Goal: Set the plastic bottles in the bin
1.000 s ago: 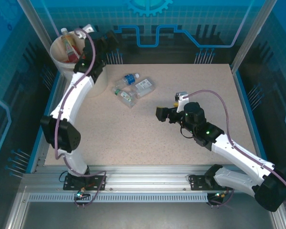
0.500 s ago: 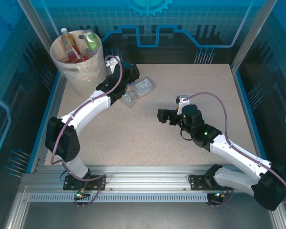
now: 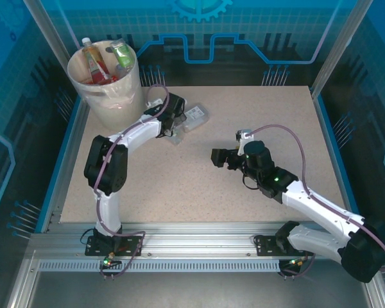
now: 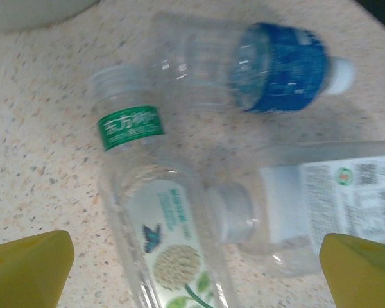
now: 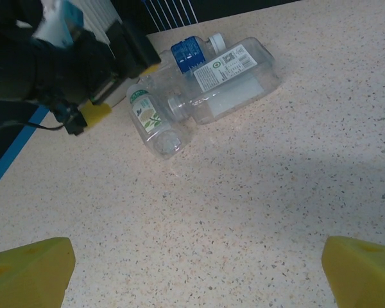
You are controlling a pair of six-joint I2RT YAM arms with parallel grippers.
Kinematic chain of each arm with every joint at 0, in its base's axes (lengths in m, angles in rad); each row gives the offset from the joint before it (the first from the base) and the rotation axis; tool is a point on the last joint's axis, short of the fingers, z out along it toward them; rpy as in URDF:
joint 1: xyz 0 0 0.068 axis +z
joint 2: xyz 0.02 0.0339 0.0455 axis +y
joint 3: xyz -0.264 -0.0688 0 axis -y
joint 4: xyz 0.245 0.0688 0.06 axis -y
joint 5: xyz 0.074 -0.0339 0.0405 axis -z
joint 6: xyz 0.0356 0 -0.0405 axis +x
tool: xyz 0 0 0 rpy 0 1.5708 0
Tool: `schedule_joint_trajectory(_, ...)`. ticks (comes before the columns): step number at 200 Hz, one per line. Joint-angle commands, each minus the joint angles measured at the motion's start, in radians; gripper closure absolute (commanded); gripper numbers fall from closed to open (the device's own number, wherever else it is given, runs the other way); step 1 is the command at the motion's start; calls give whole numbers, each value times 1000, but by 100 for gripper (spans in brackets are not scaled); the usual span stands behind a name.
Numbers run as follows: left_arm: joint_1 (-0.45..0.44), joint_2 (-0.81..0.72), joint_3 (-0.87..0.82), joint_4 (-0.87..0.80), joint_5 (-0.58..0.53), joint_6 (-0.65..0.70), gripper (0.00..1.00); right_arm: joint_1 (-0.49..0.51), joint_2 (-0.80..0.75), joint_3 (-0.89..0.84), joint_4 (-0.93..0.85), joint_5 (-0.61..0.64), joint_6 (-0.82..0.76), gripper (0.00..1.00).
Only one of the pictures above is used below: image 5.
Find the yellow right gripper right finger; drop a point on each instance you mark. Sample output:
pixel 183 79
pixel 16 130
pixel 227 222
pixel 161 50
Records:
pixel 362 276

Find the clear bottle blue label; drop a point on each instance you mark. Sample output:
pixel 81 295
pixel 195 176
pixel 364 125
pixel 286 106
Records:
pixel 187 54

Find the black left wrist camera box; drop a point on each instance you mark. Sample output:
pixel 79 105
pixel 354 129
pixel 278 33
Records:
pixel 131 48

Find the clear bottle green white label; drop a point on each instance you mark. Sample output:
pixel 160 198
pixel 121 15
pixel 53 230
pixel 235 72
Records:
pixel 147 115

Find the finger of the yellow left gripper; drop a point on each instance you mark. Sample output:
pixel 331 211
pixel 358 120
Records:
pixel 152 68
pixel 97 113

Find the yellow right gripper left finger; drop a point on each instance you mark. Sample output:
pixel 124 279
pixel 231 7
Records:
pixel 29 276

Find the square clear bottle white label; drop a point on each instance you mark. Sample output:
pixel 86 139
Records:
pixel 231 80

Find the blue table edge strip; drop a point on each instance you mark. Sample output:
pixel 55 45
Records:
pixel 16 150

